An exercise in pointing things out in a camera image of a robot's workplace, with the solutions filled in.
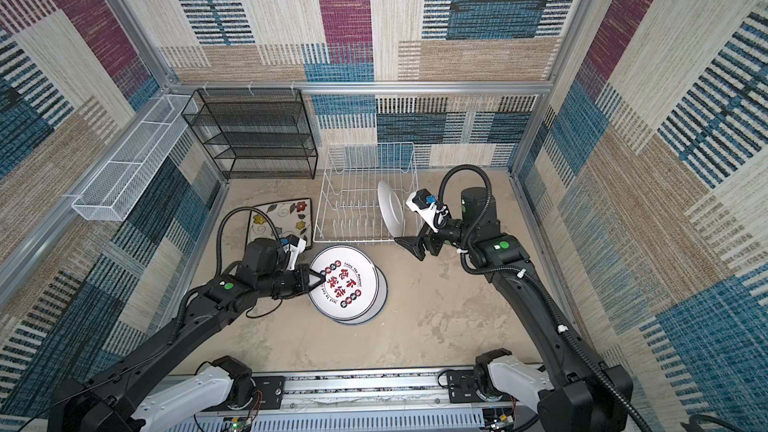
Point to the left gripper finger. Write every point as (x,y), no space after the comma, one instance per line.
(317,288)
(316,277)

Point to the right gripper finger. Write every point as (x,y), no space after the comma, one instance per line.
(410,242)
(419,252)

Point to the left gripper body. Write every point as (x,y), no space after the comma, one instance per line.
(286,284)

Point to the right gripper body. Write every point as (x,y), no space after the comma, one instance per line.
(453,233)

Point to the white round plate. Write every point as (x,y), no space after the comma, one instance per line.
(379,301)
(391,208)
(351,282)

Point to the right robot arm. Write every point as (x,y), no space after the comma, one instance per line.
(575,390)

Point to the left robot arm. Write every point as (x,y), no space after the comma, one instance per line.
(115,399)

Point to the black mesh shelf rack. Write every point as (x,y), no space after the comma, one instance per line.
(254,133)

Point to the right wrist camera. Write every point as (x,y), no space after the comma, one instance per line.
(432,210)

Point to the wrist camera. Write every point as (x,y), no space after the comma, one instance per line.
(293,246)
(432,210)

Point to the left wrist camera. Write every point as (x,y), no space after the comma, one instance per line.
(293,246)

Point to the white wire dish rack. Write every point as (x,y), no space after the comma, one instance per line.
(348,208)

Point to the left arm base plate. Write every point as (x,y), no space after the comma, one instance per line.
(258,393)

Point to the aluminium mounting rail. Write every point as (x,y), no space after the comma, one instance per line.
(212,387)

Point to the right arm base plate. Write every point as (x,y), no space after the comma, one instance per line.
(467,386)

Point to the white mesh wall basket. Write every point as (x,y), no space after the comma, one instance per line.
(119,184)

